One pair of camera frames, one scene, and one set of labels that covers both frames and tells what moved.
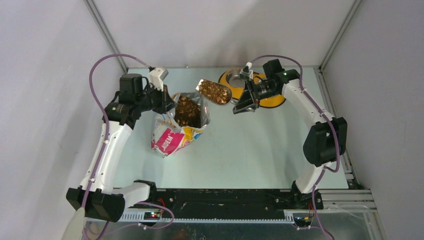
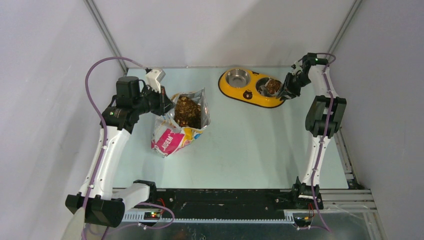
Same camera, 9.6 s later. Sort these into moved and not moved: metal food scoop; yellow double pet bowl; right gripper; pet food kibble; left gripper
Moved: right gripper; metal food scoop
Not moved: yellow double pet bowl; pet food kibble; left gripper
